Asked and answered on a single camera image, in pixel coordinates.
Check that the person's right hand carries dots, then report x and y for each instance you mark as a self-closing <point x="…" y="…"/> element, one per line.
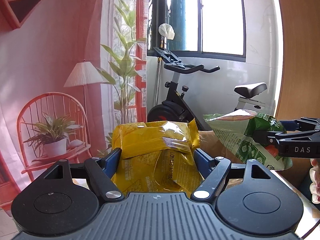
<point x="315" y="178"/>

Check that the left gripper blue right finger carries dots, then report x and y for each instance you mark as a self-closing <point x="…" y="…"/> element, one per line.
<point x="214" y="172"/>

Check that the wooden board panel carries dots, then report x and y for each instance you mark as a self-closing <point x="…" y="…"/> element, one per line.
<point x="299" y="93"/>

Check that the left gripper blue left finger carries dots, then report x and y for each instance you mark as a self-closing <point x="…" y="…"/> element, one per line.
<point x="100" y="171"/>

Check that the printed room backdrop cloth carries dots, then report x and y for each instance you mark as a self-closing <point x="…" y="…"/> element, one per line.
<point x="71" y="71"/>

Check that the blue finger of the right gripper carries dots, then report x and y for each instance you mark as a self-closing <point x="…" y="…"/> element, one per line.
<point x="290" y="125"/>
<point x="267" y="139"/>

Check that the green corn chips bag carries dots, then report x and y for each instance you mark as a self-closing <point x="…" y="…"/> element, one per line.
<point x="235" y="131"/>

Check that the window with dark frame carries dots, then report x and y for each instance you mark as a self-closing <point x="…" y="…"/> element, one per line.
<point x="210" y="29"/>

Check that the plastic lined cardboard box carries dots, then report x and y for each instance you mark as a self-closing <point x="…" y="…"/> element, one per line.
<point x="213" y="147"/>

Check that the yellow snack bag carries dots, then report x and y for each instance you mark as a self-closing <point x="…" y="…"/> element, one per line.
<point x="157" y="157"/>

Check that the white cloth on pole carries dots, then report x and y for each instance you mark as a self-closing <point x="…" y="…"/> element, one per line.
<point x="166" y="31"/>

